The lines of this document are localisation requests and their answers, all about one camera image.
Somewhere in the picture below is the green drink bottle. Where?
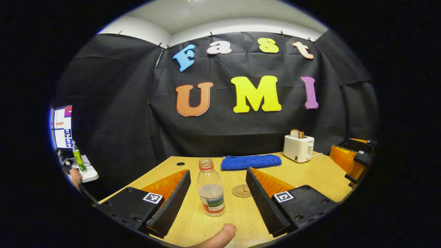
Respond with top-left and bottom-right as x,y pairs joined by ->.
72,140 -> 87,172

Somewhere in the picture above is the computer monitor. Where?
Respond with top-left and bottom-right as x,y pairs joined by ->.
52,105 -> 73,150

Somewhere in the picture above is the white toaster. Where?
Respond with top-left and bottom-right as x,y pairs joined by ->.
283,135 -> 315,163

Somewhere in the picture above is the blue folded towel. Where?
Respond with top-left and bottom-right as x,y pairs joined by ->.
220,154 -> 282,171

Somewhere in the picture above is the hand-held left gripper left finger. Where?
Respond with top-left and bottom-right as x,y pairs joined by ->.
98,168 -> 192,239

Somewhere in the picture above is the black backdrop cloth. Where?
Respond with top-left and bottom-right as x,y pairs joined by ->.
52,29 -> 379,200

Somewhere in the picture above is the white side table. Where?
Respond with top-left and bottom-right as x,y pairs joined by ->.
59,154 -> 100,183

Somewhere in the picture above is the clear plastic water bottle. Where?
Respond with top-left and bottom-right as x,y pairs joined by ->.
197,159 -> 226,217

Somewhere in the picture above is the round brown coaster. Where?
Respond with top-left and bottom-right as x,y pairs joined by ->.
232,184 -> 253,198

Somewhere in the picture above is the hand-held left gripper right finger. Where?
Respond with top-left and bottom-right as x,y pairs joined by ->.
245,167 -> 340,238

